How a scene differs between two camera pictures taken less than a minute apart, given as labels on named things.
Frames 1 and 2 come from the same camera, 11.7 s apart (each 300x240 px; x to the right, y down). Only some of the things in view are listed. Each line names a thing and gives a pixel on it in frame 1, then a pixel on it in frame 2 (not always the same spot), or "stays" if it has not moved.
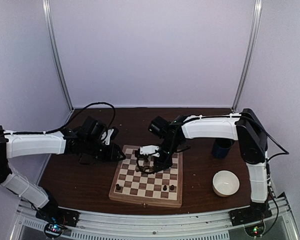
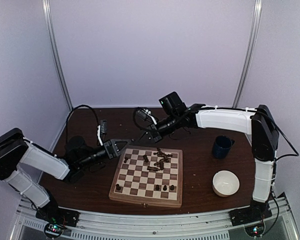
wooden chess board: [163, 188] stays
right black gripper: [166, 164] -> [156, 134]
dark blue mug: [221, 147] stays
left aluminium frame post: [53, 45] stays
